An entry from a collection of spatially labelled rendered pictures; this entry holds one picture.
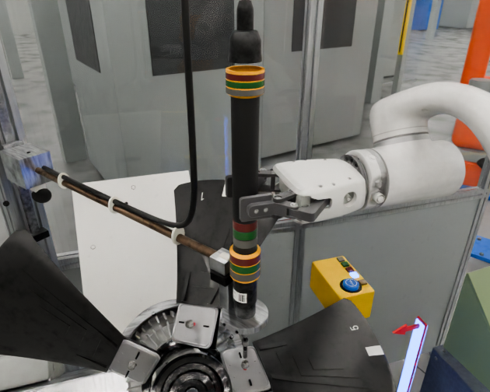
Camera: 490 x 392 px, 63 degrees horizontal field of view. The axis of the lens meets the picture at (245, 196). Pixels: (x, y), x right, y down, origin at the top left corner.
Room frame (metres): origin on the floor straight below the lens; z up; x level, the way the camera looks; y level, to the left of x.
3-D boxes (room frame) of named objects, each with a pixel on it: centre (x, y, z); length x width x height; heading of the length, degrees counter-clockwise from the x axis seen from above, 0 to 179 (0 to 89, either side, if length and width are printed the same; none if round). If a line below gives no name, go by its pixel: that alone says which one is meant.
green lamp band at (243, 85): (0.46, 0.00, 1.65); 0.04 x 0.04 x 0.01
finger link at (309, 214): (0.44, -0.08, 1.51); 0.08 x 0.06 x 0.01; 178
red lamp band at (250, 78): (0.46, 0.00, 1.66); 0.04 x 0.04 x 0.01
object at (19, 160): (0.84, 0.50, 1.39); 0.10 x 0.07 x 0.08; 52
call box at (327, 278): (0.85, -0.26, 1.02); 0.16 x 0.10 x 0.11; 17
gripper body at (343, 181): (0.49, -0.10, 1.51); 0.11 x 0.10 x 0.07; 107
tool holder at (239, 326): (0.46, 0.01, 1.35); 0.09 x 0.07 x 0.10; 52
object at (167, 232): (0.64, 0.24, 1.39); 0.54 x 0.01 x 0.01; 52
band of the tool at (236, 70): (0.46, 0.00, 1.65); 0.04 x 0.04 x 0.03
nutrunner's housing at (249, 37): (0.46, 0.00, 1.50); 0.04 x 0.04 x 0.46
